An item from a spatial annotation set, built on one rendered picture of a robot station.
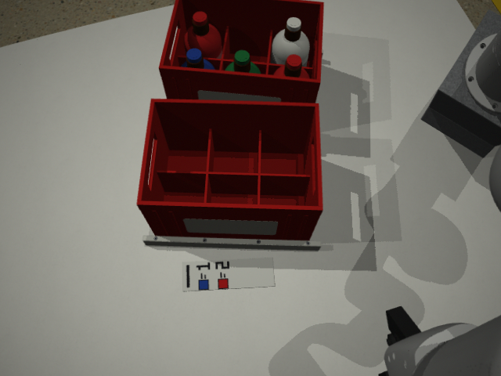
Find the green bottle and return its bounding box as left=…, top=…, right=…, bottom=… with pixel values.
left=225, top=50, right=261, bottom=74

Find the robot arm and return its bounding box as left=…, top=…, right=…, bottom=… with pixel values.
left=413, top=29, right=501, bottom=376

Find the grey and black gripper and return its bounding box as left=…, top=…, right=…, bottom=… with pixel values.
left=378, top=306, right=478, bottom=376

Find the red crate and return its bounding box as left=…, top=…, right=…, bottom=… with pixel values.
left=159, top=0, right=323, bottom=103
left=137, top=99, right=323, bottom=240

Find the white paper pick list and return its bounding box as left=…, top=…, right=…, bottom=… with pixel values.
left=182, top=258, right=275, bottom=291

